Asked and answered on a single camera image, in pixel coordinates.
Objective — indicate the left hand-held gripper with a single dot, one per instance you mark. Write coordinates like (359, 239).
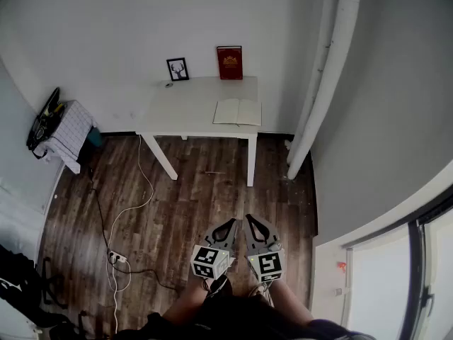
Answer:
(212, 260)

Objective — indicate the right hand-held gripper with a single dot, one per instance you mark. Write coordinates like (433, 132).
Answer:
(270, 264)

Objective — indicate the white notebook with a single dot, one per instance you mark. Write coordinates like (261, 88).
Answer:
(230, 113)

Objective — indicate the person's left forearm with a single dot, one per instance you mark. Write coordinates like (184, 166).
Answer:
(189, 301)

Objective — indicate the person's right forearm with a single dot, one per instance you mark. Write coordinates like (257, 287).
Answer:
(292, 299)

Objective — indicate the red hardcover book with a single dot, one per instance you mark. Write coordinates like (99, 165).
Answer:
(230, 64)

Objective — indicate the small orange object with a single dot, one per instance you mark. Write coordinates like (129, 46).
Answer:
(341, 267)

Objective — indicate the person's black shirt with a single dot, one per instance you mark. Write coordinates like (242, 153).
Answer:
(240, 321)

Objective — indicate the white crumpled paper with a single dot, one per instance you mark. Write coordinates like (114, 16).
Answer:
(287, 144)

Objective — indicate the white power strip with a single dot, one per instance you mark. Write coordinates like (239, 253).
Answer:
(117, 257)

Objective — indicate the white table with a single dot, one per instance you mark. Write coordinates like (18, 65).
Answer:
(184, 112)

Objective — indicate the teal bin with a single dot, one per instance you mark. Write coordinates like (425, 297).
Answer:
(95, 137)

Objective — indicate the thick white pipe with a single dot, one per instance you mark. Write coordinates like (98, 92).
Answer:
(325, 83)

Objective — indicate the white grid-patterned cloth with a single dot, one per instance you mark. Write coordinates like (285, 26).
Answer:
(69, 133)

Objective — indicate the thin white pipe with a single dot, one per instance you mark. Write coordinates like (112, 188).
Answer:
(318, 48)

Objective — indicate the black office chair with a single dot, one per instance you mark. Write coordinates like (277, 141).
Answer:
(21, 282)

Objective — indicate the black bag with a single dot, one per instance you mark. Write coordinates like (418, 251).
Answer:
(39, 129)

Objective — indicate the black deer picture frame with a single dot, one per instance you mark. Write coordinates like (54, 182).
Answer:
(177, 69)

